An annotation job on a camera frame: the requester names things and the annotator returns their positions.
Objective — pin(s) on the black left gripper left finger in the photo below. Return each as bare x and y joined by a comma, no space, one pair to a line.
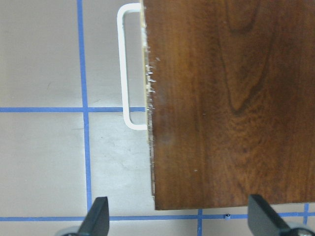
96,223

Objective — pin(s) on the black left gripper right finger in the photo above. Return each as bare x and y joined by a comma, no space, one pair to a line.
263,220

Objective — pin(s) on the white metal drawer handle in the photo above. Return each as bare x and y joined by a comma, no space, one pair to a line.
123,10

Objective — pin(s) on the dark wooden drawer cabinet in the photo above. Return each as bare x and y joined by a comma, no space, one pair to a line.
232,105

